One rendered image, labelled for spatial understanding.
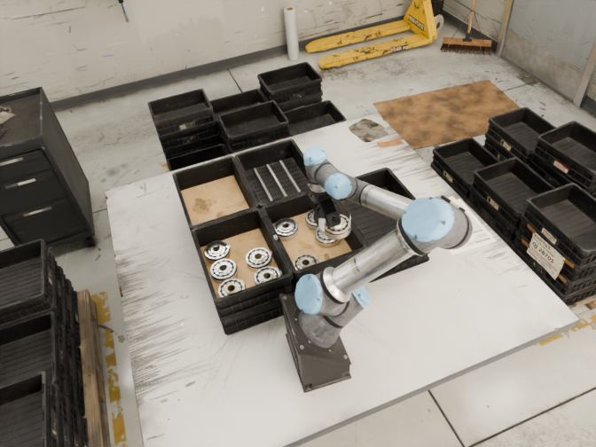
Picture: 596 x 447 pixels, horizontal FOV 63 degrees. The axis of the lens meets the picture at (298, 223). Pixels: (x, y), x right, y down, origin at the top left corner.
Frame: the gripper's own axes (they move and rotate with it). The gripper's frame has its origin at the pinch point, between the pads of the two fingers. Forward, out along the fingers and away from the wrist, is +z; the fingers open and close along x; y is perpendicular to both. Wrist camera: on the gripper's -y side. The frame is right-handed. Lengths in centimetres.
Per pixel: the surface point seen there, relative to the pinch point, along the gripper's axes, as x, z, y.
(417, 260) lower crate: -32.2, 30.0, -9.2
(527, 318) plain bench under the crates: -54, 35, -49
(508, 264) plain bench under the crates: -65, 36, -26
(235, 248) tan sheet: 34.1, 14.1, 22.7
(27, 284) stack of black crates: 134, 39, 80
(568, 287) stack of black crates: -105, 78, -28
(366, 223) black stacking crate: -20.3, 19.5, 10.9
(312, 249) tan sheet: 6.0, 16.7, 7.8
